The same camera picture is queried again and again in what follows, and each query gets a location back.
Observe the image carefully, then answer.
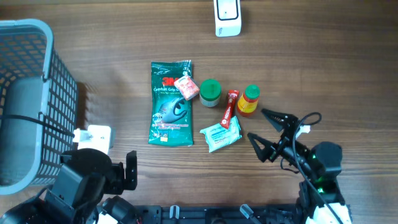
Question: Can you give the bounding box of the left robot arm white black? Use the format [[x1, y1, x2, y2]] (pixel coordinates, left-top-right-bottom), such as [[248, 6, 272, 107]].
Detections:
[[1, 148, 137, 223]]

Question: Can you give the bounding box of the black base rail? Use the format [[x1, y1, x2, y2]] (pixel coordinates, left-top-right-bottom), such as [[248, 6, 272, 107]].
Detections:
[[136, 204, 305, 224]]

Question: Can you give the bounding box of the white barcode scanner box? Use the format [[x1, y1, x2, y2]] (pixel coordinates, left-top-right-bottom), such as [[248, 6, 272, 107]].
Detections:
[[213, 0, 242, 37]]

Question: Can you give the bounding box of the grey plastic lattice basket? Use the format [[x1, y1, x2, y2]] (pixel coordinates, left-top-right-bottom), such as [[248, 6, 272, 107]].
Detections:
[[1, 19, 78, 195]]

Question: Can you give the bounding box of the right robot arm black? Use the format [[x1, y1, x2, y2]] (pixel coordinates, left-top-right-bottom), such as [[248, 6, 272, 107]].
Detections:
[[248, 108, 353, 223]]

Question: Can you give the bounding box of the red Nescafe stick sachet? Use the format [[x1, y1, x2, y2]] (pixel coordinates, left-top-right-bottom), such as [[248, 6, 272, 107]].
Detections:
[[220, 90, 239, 129]]

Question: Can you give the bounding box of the green 3M gloves packet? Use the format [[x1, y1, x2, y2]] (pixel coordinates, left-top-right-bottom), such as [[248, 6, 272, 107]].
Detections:
[[148, 60, 193, 146]]

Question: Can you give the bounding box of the green-lid white jar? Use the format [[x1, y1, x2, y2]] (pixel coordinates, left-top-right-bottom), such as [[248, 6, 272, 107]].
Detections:
[[200, 79, 221, 107]]

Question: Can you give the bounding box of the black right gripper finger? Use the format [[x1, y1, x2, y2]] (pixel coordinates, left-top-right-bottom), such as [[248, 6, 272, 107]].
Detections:
[[247, 133, 276, 162], [261, 108, 299, 132]]

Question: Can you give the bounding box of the white wet wipes pack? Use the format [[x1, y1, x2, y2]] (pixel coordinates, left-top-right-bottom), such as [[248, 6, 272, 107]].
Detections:
[[200, 116, 242, 153]]

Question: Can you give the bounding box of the pink tissue packet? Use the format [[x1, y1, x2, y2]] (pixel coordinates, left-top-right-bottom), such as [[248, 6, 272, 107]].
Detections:
[[174, 75, 200, 101]]

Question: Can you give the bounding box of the red yellow sauce bottle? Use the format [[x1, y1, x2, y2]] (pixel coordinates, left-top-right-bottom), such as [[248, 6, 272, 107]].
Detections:
[[237, 85, 261, 117]]

